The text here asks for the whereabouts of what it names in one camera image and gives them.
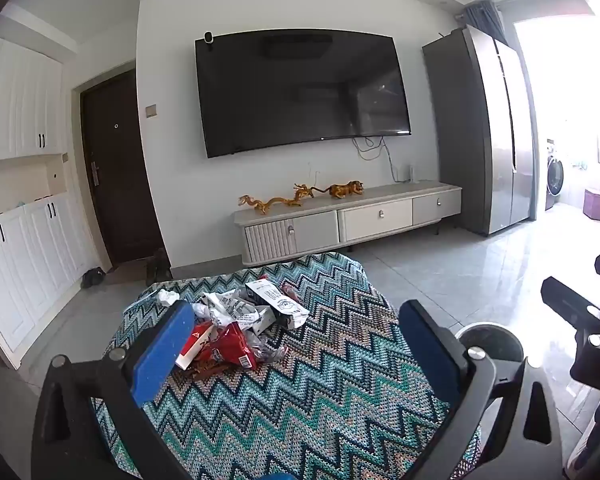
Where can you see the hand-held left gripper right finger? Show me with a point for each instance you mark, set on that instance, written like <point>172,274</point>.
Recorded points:
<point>422,345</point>

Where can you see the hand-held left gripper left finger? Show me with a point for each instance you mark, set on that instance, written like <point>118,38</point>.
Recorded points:
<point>162,350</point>

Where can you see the red white carton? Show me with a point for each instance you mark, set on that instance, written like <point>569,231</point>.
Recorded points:
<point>195,342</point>

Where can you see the brown wrapper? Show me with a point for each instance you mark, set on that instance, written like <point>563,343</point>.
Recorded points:
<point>207,372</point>

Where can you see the white tissue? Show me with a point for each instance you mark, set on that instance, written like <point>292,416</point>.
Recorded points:
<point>167,297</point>

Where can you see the red snack bag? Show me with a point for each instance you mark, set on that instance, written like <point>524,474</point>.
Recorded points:
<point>227,347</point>

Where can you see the white round bin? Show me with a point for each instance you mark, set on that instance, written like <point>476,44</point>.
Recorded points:
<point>490,342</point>

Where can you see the printed paper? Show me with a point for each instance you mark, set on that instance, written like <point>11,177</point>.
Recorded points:
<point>230,310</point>

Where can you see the silver wrapper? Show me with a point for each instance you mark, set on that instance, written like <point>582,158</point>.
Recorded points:
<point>267,352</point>

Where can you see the white printed package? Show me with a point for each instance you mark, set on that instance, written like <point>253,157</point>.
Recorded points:
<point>280,305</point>

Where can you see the clear plastic bag red ties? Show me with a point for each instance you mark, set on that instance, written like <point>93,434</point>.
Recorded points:
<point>287,290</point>

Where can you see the purple storage box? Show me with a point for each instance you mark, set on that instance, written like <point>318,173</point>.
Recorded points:
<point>595,205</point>

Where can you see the dark boots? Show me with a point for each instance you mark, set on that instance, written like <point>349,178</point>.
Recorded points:
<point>158,266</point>

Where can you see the dark low shoes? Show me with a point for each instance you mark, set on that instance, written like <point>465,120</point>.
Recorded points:
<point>94,278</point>

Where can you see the washing machine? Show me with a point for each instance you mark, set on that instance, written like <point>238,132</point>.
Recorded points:
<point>555,175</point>

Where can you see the zigzag knitted blanket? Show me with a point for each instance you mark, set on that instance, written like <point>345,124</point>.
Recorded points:
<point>305,385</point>

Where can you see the grey white television console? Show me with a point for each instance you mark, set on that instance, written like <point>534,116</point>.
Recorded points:
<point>370,217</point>

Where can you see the white base cabinets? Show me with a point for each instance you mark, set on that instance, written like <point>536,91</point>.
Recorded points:
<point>25,260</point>

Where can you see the white router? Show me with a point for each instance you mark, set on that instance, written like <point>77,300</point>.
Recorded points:
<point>412,174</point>

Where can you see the golden tiger figurine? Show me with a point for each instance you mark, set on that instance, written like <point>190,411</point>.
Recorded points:
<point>345,190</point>

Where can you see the golden dragon figurine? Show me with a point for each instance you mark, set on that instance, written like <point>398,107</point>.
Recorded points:
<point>270,204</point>

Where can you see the silver refrigerator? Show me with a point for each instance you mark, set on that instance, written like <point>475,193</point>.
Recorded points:
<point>480,135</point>

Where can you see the dark brown door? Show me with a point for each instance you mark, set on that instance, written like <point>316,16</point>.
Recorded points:
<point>120,170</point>

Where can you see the grey curtain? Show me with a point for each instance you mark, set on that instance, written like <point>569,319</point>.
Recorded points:
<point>485,17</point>

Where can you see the gold wall switch panel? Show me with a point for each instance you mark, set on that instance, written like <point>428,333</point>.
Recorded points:
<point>151,111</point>

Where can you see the black wall television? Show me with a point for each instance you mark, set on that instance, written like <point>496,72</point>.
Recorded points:
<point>300,90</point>

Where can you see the white wall cabinets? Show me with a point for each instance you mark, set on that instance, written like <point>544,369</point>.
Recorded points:
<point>15,100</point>

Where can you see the small white camera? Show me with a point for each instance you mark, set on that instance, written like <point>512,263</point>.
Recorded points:
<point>209,39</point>

